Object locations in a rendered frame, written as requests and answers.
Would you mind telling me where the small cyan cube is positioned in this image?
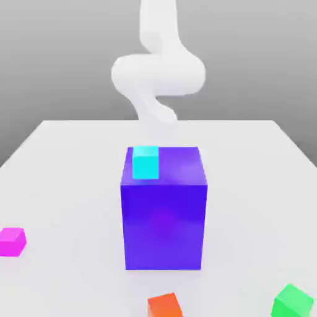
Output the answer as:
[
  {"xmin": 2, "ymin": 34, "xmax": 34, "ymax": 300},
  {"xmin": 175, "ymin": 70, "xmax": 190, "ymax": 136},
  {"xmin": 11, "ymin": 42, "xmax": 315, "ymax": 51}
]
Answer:
[{"xmin": 132, "ymin": 145, "xmax": 160, "ymax": 180}]

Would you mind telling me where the small orange cube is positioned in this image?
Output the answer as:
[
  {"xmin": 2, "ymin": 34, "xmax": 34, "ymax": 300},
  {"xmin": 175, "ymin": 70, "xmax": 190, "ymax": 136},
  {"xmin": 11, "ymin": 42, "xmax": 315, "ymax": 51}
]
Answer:
[{"xmin": 147, "ymin": 292, "xmax": 185, "ymax": 317}]

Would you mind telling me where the small magenta cube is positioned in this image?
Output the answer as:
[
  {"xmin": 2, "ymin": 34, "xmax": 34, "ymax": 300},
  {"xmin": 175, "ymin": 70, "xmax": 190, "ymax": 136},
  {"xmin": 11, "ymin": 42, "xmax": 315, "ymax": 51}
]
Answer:
[{"xmin": 0, "ymin": 227, "xmax": 27, "ymax": 258}]

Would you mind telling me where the small green cube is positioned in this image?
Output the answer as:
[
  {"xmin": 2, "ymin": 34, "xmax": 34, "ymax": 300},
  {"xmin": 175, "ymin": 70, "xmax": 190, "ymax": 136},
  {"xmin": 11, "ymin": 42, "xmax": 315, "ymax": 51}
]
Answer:
[{"xmin": 270, "ymin": 283, "xmax": 315, "ymax": 317}]

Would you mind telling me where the large purple box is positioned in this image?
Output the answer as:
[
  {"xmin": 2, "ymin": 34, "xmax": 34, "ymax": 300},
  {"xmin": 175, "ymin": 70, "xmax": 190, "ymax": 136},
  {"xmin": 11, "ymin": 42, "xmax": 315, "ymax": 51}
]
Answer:
[{"xmin": 119, "ymin": 146, "xmax": 208, "ymax": 271}]

